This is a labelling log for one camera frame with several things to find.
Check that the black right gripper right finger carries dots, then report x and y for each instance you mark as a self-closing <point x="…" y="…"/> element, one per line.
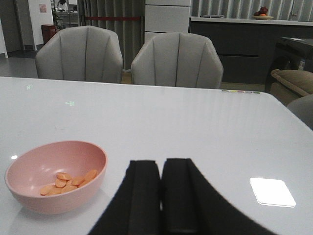
<point x="192" y="206"/>

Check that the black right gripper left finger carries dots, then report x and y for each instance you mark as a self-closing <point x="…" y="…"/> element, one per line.
<point x="135" y="208"/>

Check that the orange ham slices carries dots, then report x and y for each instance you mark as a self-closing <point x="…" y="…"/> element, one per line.
<point x="64" y="183"/>

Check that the pink bowl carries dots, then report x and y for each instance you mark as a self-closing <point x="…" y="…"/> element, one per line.
<point x="39" y="166"/>

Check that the right beige chair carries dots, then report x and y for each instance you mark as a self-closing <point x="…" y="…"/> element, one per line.
<point x="178" y="59"/>

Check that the beige chair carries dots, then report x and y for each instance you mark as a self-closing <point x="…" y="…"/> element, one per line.
<point x="84" y="53"/>
<point x="178" y="59"/>

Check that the left beige chair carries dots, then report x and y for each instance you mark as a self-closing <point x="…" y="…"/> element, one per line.
<point x="84" y="53"/>

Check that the dark grey counter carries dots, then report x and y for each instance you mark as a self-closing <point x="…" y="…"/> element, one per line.
<point x="246" y="47"/>

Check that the white drawer cabinet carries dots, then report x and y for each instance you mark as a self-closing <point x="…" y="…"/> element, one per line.
<point x="163" y="16"/>

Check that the red barrier belt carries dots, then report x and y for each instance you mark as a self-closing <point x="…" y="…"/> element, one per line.
<point x="113" y="18"/>

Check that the red trash bin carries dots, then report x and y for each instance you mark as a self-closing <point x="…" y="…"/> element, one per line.
<point x="48" y="31"/>

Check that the fruit plate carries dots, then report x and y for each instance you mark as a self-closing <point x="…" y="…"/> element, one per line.
<point x="262" y="14"/>

